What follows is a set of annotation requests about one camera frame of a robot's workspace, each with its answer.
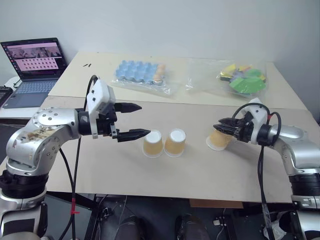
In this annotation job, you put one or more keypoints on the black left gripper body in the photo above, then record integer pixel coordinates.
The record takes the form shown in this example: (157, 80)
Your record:
(106, 122)

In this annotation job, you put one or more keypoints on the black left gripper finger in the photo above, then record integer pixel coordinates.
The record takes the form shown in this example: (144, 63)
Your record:
(128, 107)
(133, 135)

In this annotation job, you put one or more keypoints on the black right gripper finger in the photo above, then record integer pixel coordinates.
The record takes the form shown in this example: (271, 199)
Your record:
(228, 121)
(225, 129)

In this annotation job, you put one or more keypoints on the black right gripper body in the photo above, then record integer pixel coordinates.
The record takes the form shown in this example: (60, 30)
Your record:
(245, 130)

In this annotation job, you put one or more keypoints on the tan paper cup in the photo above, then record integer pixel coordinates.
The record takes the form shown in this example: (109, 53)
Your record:
(152, 145)
(217, 141)
(175, 143)

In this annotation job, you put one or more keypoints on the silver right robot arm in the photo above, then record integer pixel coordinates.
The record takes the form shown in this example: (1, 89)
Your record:
(295, 140)

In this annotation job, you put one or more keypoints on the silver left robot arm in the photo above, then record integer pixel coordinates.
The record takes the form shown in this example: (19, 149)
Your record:
(50, 125)

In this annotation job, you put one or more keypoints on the blue egg tray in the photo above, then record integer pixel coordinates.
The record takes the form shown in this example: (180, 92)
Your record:
(135, 71)

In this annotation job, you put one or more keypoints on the clear plastic bag with tray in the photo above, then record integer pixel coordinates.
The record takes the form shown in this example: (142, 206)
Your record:
(160, 87)

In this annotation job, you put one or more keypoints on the large green foam block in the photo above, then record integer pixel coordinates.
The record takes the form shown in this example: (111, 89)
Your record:
(246, 85)

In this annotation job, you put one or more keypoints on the tan egg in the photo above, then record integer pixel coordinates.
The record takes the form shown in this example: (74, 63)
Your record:
(159, 73)
(162, 67)
(157, 79)

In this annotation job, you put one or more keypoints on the yellow foam block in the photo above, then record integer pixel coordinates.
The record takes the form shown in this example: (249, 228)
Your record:
(230, 68)

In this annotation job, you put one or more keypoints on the clear plastic bag with blocks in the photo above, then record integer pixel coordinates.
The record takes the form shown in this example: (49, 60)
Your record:
(202, 75)

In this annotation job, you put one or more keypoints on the small green foam block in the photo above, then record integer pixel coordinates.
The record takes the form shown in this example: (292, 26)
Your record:
(254, 72)

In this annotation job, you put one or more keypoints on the brown cardboard piece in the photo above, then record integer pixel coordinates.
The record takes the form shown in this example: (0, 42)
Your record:
(216, 203)

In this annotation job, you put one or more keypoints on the grey open laptop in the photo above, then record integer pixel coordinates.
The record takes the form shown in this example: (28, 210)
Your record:
(32, 87)

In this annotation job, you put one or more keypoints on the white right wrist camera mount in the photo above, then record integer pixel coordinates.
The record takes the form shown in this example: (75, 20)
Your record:
(260, 115)

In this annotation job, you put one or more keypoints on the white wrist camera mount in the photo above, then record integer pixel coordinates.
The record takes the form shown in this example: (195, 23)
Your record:
(101, 93)
(260, 115)

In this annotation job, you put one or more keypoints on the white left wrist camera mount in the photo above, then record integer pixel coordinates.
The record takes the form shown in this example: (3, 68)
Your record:
(101, 93)

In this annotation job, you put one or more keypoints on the black table frame leg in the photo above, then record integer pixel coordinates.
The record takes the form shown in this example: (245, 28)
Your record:
(93, 220)

